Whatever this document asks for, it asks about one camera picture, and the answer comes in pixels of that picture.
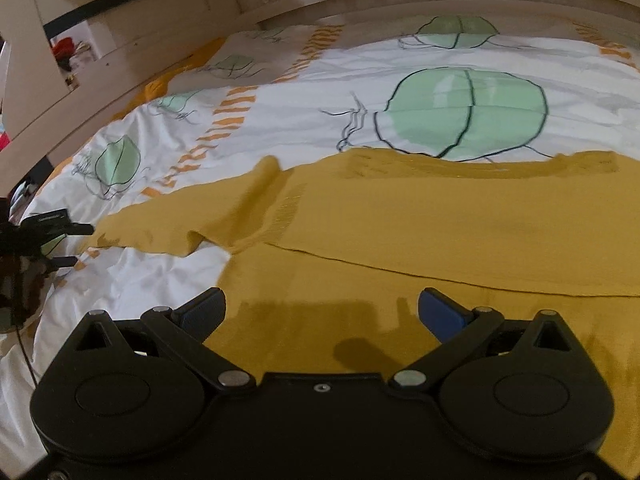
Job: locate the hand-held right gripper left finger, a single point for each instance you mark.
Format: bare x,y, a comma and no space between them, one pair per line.
202,312

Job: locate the red cloth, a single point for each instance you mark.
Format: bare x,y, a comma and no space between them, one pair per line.
63,48

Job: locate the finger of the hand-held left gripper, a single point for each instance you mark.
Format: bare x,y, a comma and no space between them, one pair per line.
62,261
60,221

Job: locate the white leaf printed blanket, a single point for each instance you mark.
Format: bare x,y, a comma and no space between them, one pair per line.
300,100

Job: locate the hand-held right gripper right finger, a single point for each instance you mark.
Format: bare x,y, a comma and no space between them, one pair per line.
442,315

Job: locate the yellow knit garment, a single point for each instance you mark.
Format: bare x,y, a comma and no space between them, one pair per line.
400,220

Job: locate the beige wardrobe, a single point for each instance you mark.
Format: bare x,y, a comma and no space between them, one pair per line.
140,15

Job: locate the yellow bed sheet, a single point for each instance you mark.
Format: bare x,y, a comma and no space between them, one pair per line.
160,85

